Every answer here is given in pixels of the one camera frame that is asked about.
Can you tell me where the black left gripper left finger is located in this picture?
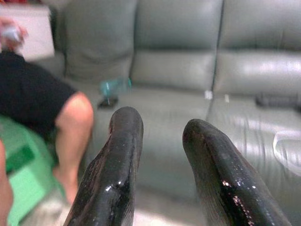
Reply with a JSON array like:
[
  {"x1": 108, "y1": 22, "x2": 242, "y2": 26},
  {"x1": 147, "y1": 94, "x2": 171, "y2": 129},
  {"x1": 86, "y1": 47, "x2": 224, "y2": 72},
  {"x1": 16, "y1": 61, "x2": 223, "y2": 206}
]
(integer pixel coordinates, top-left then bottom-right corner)
[{"x1": 63, "y1": 106, "x2": 144, "y2": 226}]

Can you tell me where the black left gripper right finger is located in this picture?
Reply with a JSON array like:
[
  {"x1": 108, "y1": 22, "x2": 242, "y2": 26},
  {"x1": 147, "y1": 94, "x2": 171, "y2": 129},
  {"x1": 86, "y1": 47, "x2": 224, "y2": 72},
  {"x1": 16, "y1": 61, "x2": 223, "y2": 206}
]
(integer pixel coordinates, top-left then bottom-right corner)
[{"x1": 182, "y1": 118, "x2": 293, "y2": 226}]

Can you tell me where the clear plastic bag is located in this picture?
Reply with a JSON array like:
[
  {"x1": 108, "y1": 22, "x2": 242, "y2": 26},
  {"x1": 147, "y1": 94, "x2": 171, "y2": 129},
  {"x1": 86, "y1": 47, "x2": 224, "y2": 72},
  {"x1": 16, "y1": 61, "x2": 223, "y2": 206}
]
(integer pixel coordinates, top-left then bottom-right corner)
[{"x1": 272, "y1": 130, "x2": 301, "y2": 176}]

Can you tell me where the green plastic stool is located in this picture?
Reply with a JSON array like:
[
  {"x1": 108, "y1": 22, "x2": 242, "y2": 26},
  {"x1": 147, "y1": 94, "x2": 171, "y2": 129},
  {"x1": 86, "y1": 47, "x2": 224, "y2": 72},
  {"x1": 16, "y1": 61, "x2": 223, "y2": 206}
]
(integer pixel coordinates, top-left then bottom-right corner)
[{"x1": 0, "y1": 115, "x2": 65, "y2": 226}]

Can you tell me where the black phone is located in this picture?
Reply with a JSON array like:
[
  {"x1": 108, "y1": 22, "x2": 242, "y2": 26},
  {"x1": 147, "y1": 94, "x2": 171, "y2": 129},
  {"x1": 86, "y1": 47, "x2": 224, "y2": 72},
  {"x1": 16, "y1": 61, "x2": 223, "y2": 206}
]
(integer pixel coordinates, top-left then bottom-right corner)
[{"x1": 97, "y1": 96, "x2": 119, "y2": 109}]

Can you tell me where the black remote control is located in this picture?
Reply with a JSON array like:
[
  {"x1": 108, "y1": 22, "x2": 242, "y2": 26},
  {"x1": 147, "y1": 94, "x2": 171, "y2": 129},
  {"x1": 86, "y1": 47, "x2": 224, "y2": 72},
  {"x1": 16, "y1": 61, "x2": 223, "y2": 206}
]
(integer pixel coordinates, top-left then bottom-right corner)
[{"x1": 255, "y1": 93, "x2": 301, "y2": 108}]

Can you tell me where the clear teal plastic bottle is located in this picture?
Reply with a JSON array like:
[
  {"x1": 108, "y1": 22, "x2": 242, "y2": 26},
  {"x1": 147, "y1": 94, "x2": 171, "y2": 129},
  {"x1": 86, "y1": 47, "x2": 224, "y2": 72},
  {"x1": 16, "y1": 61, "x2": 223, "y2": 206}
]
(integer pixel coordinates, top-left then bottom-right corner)
[{"x1": 100, "y1": 77, "x2": 132, "y2": 98}]

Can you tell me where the person in black shorts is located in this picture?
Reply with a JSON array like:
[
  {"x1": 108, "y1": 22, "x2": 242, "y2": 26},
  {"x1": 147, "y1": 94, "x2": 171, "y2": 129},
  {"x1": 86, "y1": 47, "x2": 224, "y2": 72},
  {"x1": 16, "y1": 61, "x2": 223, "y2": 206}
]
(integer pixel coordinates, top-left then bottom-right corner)
[{"x1": 0, "y1": 17, "x2": 95, "y2": 226}]

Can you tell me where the grey-green leather sofa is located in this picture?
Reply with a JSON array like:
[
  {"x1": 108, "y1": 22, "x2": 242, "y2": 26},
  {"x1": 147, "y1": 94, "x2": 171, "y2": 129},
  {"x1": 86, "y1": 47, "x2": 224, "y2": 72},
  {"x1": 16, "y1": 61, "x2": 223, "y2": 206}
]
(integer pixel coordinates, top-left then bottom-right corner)
[{"x1": 50, "y1": 0, "x2": 301, "y2": 212}]

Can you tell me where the white cabinet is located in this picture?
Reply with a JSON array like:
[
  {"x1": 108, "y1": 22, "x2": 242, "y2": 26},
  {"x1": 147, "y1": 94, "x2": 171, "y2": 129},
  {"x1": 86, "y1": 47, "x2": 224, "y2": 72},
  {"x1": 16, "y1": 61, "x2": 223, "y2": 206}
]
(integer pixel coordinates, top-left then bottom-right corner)
[{"x1": 0, "y1": 4, "x2": 55, "y2": 57}]

